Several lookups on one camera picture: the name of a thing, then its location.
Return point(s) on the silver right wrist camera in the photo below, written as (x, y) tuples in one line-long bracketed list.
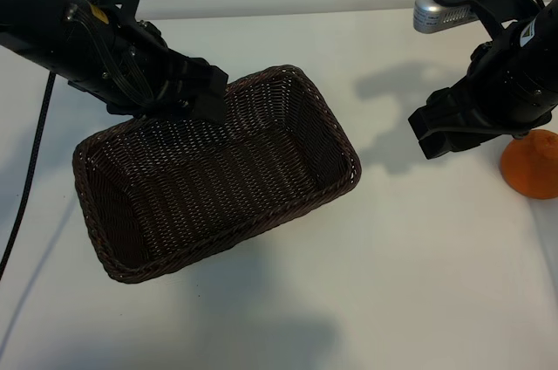
[(429, 12)]

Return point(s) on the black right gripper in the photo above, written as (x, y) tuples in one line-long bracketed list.
[(497, 91)]

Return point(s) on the orange fruit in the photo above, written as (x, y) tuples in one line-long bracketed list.
[(534, 169)]

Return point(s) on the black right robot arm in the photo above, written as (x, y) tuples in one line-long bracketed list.
[(542, 47)]

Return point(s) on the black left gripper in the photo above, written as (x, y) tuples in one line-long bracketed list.
[(144, 64)]

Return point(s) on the dark brown wicker basket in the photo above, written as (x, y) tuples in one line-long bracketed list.
[(209, 178)]

